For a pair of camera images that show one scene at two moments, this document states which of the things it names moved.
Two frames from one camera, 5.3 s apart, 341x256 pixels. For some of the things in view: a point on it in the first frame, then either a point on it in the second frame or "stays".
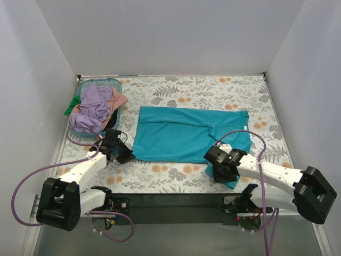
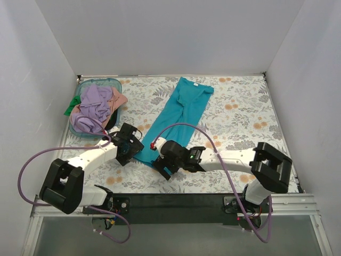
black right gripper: [224, 173] -> [162, 167]
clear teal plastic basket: [104, 82] stays
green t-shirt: [75, 101] stays
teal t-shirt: [171, 135] -> [179, 120]
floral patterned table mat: [247, 92] stays
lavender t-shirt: [94, 108] stays
